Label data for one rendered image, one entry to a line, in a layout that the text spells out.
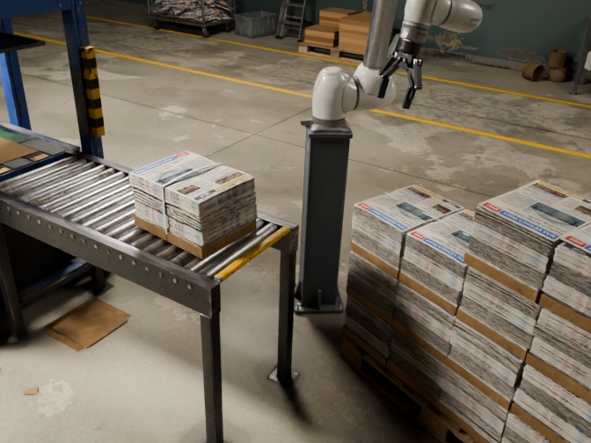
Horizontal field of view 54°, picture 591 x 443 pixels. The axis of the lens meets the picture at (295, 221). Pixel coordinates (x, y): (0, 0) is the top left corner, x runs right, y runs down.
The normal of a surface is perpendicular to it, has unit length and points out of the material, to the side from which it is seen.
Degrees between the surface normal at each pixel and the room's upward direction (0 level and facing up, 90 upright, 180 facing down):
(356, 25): 89
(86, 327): 0
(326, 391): 0
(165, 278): 90
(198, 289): 90
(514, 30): 90
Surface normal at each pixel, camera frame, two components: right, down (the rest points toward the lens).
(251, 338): 0.04, -0.88
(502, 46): -0.53, 0.39
